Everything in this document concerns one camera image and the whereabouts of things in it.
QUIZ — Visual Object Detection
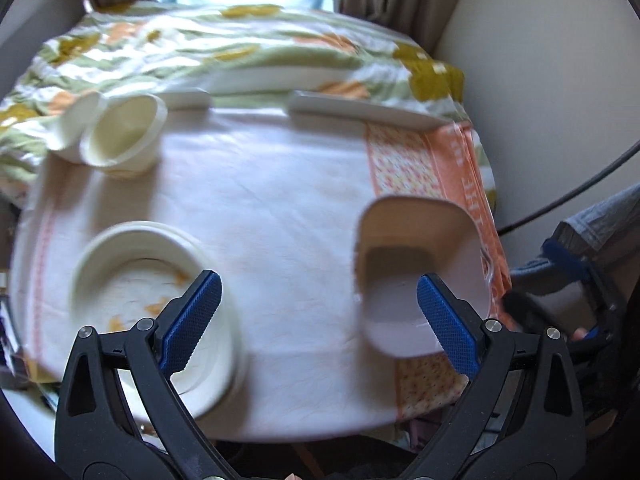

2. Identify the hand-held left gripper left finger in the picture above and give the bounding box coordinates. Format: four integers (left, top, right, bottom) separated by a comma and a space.
54, 269, 236, 480

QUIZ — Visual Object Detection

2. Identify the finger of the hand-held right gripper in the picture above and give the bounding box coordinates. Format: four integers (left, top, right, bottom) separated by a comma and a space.
541, 238, 626, 311
570, 324, 606, 357

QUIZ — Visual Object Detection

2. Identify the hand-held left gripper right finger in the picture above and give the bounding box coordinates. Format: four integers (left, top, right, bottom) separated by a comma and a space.
400, 273, 587, 480

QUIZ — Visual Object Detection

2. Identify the duck print plate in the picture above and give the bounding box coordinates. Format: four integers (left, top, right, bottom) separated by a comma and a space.
102, 257, 221, 361

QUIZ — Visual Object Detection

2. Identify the pink square bowl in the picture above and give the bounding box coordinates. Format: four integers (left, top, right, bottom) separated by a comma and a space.
352, 196, 493, 358

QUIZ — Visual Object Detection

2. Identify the large plain white plate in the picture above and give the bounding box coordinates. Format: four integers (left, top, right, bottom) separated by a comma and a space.
71, 221, 248, 419

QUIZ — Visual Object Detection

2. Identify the pale yellow round bowl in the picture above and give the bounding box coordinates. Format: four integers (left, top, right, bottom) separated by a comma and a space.
80, 94, 168, 178

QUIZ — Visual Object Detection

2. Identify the white round bowl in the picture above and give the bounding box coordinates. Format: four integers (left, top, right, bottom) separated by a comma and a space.
47, 91, 108, 163

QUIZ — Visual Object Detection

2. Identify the person's grey clothing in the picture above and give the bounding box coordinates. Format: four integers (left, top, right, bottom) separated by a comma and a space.
510, 187, 640, 293

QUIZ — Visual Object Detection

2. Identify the white tablecloth with orange stripe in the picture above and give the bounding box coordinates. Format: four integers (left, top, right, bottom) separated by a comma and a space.
10, 105, 501, 443

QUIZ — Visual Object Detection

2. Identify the orange patterned cloth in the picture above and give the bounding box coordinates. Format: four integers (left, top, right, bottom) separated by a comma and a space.
365, 122, 513, 418

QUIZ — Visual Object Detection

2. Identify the long white rectangular tray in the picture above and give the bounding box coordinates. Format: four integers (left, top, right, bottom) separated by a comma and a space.
289, 90, 448, 131

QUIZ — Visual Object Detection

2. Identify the floral green striped blanket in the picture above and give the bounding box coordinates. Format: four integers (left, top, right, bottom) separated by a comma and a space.
0, 2, 496, 211

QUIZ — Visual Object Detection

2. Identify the grey bed headboard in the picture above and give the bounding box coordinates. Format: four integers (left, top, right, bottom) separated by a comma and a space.
0, 0, 83, 96

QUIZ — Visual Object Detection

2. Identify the black cable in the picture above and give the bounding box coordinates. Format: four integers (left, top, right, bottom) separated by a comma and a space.
499, 141, 640, 235

